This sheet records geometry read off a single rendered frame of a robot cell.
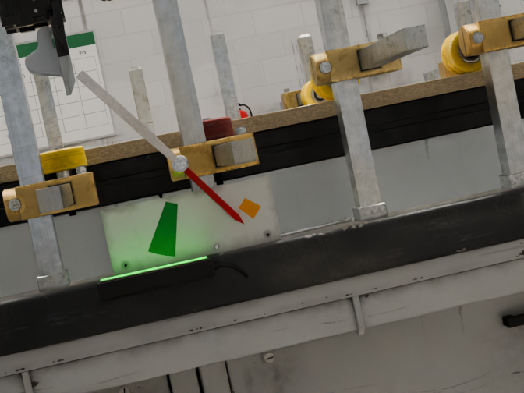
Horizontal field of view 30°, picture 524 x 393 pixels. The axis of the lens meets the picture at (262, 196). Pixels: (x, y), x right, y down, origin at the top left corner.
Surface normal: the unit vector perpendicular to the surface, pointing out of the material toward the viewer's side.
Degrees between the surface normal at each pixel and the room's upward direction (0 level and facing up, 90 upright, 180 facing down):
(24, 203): 90
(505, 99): 90
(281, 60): 90
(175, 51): 90
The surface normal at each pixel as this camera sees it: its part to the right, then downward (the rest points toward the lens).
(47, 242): 0.14, 0.03
